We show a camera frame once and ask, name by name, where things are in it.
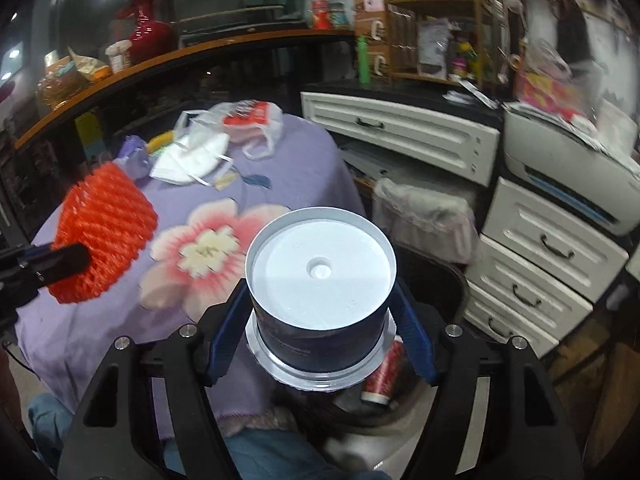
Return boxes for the white cup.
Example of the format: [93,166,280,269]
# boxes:
[105,40,133,75]

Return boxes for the wide white drawer cabinet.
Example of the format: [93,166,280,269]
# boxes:
[300,91,502,188]

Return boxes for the red tin can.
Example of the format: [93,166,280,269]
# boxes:
[311,0,332,30]

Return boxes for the person's blue jeans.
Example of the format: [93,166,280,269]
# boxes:
[27,392,396,480]

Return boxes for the green bottle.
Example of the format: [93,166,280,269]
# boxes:
[356,36,373,85]

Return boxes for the orange mesh bag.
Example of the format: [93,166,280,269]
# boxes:
[37,57,83,111]

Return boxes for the clear plastic bag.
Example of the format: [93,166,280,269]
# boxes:
[372,177,478,263]

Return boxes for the crumpled purple wrapper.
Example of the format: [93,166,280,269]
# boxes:
[116,135,151,180]

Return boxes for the white red-print plastic bag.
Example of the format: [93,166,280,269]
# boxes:
[172,101,283,161]

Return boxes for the black trash bin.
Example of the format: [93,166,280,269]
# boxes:
[272,242,471,431]

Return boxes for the red vase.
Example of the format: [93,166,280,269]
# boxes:
[116,0,176,56]

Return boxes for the purple floral tablecloth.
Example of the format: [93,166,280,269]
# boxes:
[15,110,373,441]

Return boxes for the wooden shelf rack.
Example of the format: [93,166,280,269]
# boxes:
[385,0,506,86]

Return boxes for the yellow green snack packet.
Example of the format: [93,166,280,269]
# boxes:
[67,47,112,83]

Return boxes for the yellow wrapper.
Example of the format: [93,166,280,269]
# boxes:
[145,131,178,153]

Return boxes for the white printer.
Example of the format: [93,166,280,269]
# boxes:
[502,105,640,237]

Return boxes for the brown cardboard box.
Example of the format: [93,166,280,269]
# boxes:
[352,0,391,78]

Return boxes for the curved wooden counter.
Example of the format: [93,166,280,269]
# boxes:
[15,27,358,151]

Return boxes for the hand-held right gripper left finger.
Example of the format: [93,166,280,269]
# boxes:
[59,285,252,480]

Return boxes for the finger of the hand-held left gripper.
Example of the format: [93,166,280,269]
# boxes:
[0,242,92,292]

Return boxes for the white disc spindle case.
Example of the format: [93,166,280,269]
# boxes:
[244,206,399,392]

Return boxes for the white drawer stack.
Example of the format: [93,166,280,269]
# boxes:
[462,177,630,356]

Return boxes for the red drink can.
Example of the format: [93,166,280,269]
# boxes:
[361,337,406,406]

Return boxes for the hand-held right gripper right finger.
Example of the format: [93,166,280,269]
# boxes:
[390,280,586,480]

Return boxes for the white face mask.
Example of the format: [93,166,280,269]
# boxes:
[149,132,236,186]

